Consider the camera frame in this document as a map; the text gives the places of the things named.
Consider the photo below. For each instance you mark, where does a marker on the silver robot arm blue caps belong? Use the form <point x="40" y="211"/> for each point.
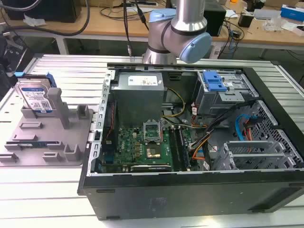
<point x="175" y="31"/>

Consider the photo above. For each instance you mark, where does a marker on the metal disk bay cage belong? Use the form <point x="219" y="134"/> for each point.
<point x="221" y="95"/>

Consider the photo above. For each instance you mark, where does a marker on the hard disk in blue carrier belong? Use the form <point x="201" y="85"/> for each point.
<point x="35" y="93"/>

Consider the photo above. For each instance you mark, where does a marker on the CPU socket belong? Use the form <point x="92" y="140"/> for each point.
<point x="151" y="131"/>

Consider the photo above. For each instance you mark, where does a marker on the grey power supply unit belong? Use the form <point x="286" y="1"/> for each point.
<point x="137" y="99"/>

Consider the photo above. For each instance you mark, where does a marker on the green motherboard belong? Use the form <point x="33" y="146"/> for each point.
<point x="142" y="147"/>

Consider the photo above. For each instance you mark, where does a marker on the black RAM slot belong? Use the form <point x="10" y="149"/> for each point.
<point x="175" y="147"/>

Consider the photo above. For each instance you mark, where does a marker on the black graphics card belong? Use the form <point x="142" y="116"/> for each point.
<point x="150" y="168"/>

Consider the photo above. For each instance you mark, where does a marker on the blue drive bay latch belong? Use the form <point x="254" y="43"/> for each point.
<point x="213" y="81"/>

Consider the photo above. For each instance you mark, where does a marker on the black open PC case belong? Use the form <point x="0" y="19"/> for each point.
<point x="190" y="190"/>

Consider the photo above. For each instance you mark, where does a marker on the wooden desk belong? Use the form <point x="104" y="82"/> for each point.
<point x="152" y="26"/>

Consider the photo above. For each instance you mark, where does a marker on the grey parts rack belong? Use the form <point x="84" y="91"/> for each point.
<point x="47" y="133"/>

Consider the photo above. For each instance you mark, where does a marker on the silver expansion slot cover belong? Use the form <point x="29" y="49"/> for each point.
<point x="254" y="145"/>

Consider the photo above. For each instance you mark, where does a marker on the black box on desk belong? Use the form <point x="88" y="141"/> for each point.
<point x="215" y="21"/>

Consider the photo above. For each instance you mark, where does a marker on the small black box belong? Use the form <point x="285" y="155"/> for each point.
<point x="245" y="20"/>

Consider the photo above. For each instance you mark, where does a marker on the black monitor on desk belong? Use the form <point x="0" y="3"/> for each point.
<point x="45" y="10"/>

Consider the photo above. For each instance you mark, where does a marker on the blue white cardboard box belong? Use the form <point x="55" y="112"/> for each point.
<point x="292" y="12"/>

